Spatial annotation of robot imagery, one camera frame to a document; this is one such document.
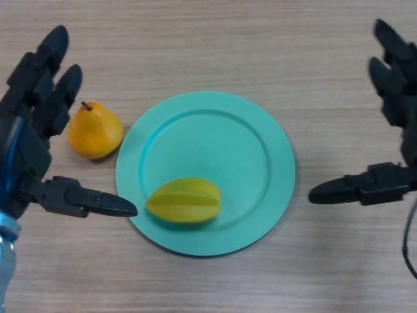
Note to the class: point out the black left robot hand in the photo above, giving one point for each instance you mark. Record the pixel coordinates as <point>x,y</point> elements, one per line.
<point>26,143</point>

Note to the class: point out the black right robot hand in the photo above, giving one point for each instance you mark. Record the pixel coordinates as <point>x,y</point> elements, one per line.
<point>395,98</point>

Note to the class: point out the yellow starfruit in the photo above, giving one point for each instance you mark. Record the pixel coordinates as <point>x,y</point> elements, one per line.
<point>184,203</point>

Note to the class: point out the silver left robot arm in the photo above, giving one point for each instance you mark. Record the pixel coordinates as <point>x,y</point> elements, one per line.
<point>6,257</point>

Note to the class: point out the green round plate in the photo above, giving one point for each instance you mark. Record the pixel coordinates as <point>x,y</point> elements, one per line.
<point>208,140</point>

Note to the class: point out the orange-yellow pear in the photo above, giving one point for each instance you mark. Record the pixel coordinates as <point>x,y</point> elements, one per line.
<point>96,132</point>

